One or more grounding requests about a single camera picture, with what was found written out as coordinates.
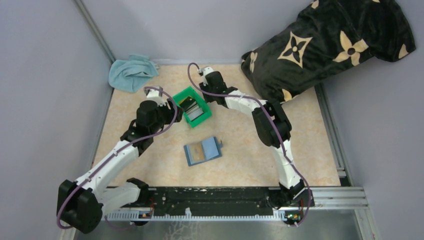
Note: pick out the light blue cloth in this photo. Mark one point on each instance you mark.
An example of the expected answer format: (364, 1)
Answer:
(132, 74)

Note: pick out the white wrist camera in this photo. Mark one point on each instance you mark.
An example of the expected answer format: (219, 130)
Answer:
(205, 71)
(155, 93)

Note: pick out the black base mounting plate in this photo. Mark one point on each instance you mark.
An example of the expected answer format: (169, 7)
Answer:
(219, 201)

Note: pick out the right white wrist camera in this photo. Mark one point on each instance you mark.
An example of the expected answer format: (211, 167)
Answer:
(205, 71)

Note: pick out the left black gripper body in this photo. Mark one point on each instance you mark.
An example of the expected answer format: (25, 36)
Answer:
(177, 112)

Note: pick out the blue leather card holder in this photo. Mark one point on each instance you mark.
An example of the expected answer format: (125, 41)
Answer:
(212, 148)

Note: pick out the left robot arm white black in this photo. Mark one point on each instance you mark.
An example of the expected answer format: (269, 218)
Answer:
(84, 202)

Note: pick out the cards in green bin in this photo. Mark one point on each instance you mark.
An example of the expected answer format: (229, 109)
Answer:
(191, 108)

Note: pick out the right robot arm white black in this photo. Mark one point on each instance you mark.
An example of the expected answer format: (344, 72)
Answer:
(271, 123)

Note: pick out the green plastic bin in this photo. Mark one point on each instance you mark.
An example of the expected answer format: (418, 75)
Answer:
(189, 91)

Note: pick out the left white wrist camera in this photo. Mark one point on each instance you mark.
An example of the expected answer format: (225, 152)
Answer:
(155, 93)

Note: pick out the aluminium frame rail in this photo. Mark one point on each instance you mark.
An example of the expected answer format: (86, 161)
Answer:
(326, 198)

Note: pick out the gold card in holder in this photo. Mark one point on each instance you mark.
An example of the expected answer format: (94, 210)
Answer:
(197, 152)

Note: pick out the black floral blanket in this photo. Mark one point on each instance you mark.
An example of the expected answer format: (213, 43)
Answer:
(327, 38)

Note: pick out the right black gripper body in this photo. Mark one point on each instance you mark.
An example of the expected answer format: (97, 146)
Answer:
(205, 88)

